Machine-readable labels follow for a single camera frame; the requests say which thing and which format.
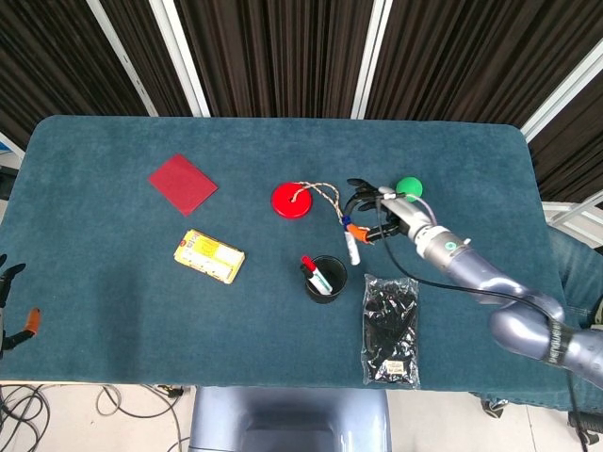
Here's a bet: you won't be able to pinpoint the blue table cloth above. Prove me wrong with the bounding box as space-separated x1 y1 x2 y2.
0 115 603 393

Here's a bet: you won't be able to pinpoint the black floor cables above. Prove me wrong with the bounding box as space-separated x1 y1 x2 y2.
0 383 51 452

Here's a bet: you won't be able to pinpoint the clear bag of black items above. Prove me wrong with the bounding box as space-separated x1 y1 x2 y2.
360 273 422 391

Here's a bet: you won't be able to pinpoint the blue-grey robot torso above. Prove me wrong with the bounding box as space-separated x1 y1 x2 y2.
187 386 393 452

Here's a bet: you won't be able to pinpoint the yellow packet box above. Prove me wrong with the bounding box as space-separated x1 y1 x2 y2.
172 228 247 285

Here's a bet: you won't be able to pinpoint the white frame post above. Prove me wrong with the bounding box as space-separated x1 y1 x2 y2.
350 0 395 120
519 45 603 143
86 0 159 118
149 0 212 119

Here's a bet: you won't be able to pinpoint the red flat card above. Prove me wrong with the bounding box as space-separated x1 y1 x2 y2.
147 153 220 218

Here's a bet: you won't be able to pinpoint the braided beige string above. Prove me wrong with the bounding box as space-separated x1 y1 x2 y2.
287 181 352 228

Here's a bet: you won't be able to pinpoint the red disc with hole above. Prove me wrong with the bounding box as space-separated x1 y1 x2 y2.
270 182 314 220

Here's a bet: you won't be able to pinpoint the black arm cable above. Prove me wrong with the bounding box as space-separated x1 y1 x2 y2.
374 195 590 446

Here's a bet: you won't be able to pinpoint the black pen cup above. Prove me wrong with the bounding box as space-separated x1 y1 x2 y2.
302 254 349 305

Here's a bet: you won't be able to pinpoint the green ball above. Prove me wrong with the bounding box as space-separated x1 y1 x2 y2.
395 176 425 203

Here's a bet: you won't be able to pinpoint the white marker with red cap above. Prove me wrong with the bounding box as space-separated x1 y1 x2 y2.
301 255 334 295

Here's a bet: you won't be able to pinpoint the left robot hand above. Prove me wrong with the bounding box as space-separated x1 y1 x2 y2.
0 253 43 363

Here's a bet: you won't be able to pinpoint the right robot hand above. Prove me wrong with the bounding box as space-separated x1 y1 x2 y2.
346 177 442 250

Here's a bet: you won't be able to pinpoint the grey floor cable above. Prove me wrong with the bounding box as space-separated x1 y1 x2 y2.
95 384 190 452

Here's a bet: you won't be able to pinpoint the blue cap marker pen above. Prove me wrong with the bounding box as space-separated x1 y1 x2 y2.
341 214 362 266

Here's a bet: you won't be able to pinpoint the dark pleated curtain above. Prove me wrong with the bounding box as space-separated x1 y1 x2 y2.
0 0 603 203

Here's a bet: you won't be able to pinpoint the aluminium frame rail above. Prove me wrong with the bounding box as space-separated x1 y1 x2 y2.
541 196 603 236

